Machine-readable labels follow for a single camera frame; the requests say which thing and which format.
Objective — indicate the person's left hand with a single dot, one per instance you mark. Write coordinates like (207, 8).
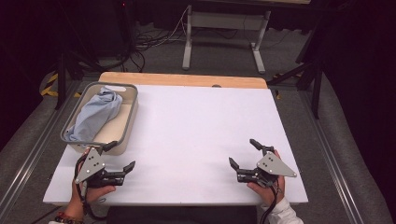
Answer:
(93, 194)

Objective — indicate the yellow black hazard tape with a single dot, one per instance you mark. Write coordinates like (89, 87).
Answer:
(46, 90)

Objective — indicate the dark table grommet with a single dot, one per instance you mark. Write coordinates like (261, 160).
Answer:
(216, 86)

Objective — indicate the beige basket with grey rim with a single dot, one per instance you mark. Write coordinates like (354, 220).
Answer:
(124, 124)

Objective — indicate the white table board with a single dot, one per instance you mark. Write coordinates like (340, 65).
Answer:
(202, 124)

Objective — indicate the grey metal desk frame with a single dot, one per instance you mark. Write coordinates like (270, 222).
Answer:
(187, 46)

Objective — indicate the aluminium floor rail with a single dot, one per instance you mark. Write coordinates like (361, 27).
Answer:
(34, 152)
(328, 155)

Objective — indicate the person's dark clothing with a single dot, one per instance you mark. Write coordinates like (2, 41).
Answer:
(180, 216)

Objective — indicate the light blue tank top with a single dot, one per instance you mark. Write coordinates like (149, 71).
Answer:
(96, 115)

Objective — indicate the person's right hand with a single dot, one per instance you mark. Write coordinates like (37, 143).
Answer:
(264, 194)

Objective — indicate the black metal stand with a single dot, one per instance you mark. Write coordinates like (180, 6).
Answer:
(317, 93)
(61, 81)

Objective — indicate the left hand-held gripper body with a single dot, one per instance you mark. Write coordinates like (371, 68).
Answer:
(90, 165)

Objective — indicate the wooden table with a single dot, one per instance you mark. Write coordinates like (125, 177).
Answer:
(186, 80)

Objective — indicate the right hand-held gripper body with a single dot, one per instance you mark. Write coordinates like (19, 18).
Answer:
(272, 166)

